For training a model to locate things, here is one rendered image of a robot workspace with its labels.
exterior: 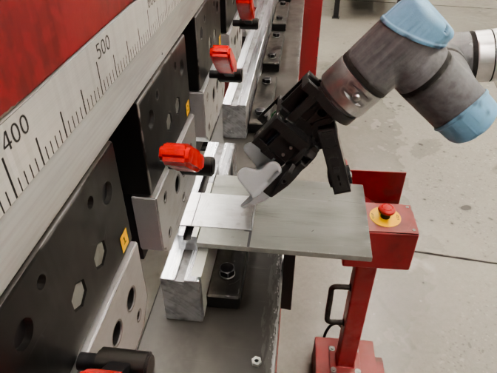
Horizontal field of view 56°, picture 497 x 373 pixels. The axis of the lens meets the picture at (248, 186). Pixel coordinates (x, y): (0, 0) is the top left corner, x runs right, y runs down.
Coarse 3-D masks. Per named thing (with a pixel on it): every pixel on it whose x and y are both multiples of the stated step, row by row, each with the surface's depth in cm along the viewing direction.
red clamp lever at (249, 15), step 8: (240, 0) 65; (248, 0) 65; (240, 8) 67; (248, 8) 66; (240, 16) 69; (248, 16) 69; (232, 24) 74; (240, 24) 73; (248, 24) 73; (256, 24) 73
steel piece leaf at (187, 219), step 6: (192, 192) 80; (198, 192) 80; (192, 198) 79; (198, 198) 79; (192, 204) 78; (186, 210) 76; (192, 210) 76; (186, 216) 75; (192, 216) 75; (180, 222) 74; (186, 222) 74
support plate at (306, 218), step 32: (224, 192) 81; (288, 192) 81; (320, 192) 81; (352, 192) 81; (256, 224) 74; (288, 224) 74; (320, 224) 74; (352, 224) 74; (320, 256) 69; (352, 256) 69
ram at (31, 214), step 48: (0, 0) 18; (48, 0) 21; (96, 0) 26; (192, 0) 48; (0, 48) 18; (48, 48) 22; (144, 48) 35; (0, 96) 18; (96, 144) 27; (48, 192) 22; (0, 240) 19; (0, 288) 19
